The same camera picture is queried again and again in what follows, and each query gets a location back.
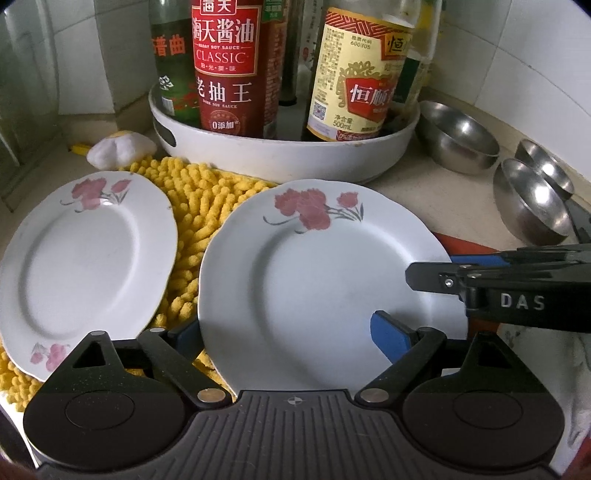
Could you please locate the yellow chenille mat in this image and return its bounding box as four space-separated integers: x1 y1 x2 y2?
1 157 271 411

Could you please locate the purple neck clear bottle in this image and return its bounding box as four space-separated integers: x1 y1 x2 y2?
390 0 444 128

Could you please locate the yellow cap vinegar bottle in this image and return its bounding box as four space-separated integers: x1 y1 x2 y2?
303 1 422 142

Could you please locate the pink flower plate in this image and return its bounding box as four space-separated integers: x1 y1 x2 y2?
1 172 178 382
198 180 468 392

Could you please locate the steel bowl front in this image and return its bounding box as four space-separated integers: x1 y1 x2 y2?
493 158 572 246

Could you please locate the steel bowl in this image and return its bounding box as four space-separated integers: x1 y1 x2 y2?
515 139 575 200
416 100 501 175
493 158 572 246

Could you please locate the red cloth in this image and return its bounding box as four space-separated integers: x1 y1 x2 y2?
434 232 500 339

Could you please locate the white rotating condiment rack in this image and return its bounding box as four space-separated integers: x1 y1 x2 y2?
147 0 423 186

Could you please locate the red label soy sauce bottle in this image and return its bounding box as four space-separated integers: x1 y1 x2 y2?
190 0 290 139

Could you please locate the green label dark bottle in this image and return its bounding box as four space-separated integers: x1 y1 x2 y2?
148 0 199 125

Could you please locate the garlic bulb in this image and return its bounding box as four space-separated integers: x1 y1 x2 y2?
86 130 157 171

